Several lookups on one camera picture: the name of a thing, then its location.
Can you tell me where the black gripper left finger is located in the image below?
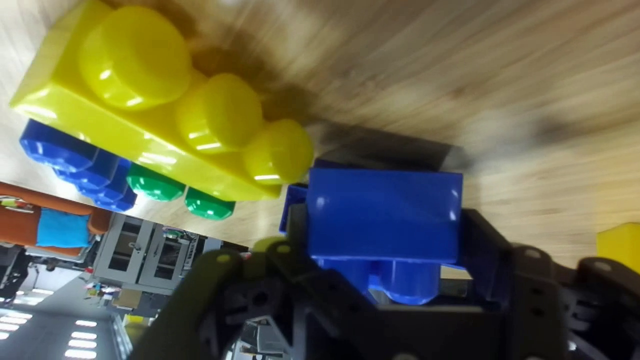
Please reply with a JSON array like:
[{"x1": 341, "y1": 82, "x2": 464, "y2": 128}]
[{"x1": 127, "y1": 201, "x2": 348, "y2": 360}]

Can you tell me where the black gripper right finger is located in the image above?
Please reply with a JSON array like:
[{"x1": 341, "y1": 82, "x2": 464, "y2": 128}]
[{"x1": 457, "y1": 205, "x2": 640, "y2": 360}]

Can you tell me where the blue two-stud toy block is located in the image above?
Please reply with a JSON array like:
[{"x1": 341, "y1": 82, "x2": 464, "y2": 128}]
[{"x1": 306, "y1": 166, "x2": 466, "y2": 308}]

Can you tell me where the tall yellow toy block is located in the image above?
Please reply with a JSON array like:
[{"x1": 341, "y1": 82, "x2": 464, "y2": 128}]
[{"x1": 594, "y1": 219, "x2": 640, "y2": 276}]

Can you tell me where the small green toy block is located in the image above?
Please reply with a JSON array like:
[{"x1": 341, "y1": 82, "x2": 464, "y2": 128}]
[{"x1": 125, "y1": 163, "x2": 237, "y2": 221}]

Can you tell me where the small blue toy block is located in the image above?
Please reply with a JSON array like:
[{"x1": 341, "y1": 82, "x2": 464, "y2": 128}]
[{"x1": 17, "y1": 118, "x2": 140, "y2": 213}]

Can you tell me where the long yellow toy block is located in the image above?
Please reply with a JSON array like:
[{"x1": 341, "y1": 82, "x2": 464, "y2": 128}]
[{"x1": 8, "y1": 0, "x2": 316, "y2": 203}]

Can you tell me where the grey glass-door cabinet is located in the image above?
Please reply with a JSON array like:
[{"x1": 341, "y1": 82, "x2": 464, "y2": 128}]
[{"x1": 89, "y1": 211, "x2": 201, "y2": 289}]

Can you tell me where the blue cushion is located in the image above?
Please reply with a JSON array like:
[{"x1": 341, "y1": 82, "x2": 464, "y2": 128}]
[{"x1": 35, "y1": 205, "x2": 93, "y2": 251}]

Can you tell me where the orange sofa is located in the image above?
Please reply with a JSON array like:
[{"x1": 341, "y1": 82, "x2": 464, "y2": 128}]
[{"x1": 0, "y1": 179, "x2": 112, "y2": 262}]

